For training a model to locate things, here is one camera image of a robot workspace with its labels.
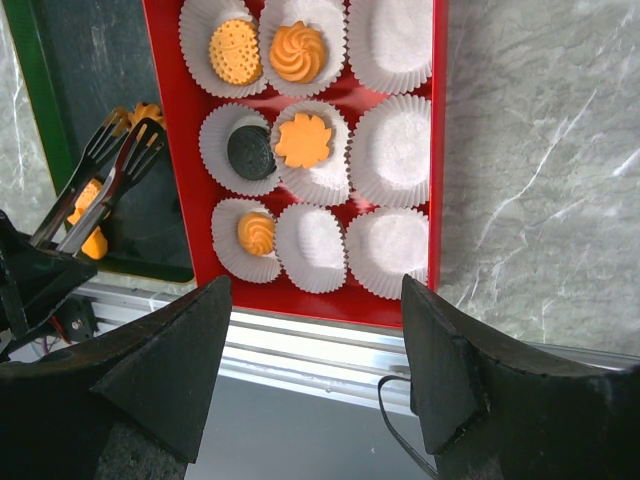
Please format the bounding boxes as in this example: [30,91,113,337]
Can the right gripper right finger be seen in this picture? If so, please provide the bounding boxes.
[401,277,639,479]

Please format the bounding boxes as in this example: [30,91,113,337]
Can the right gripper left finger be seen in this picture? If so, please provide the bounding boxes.
[1,276,232,479]

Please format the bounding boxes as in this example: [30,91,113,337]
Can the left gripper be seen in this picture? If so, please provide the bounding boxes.
[1,213,97,360]

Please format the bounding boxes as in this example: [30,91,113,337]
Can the metal tongs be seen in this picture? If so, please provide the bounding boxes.
[28,108,168,257]

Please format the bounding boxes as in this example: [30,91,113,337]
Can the black sandwich cookie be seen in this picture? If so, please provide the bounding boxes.
[227,125,276,181]

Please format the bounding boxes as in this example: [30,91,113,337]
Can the orange flower cookie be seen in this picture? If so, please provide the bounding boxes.
[274,112,333,169]

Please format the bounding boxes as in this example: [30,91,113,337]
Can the round dotted orange cookie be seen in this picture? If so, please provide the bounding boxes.
[209,18,262,86]

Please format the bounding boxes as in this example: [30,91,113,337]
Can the orange fish cookie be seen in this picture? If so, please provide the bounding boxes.
[67,207,108,260]

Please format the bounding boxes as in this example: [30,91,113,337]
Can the round dotted biscuit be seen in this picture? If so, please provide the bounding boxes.
[75,178,103,211]

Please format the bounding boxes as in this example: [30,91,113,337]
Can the black gold-rimmed tray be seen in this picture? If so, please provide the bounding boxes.
[3,1,193,283]

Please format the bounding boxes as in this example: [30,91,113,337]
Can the red cookie box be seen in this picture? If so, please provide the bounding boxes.
[143,1,448,328]

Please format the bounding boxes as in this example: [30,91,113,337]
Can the aluminium front rail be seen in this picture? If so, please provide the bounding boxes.
[73,282,639,415]

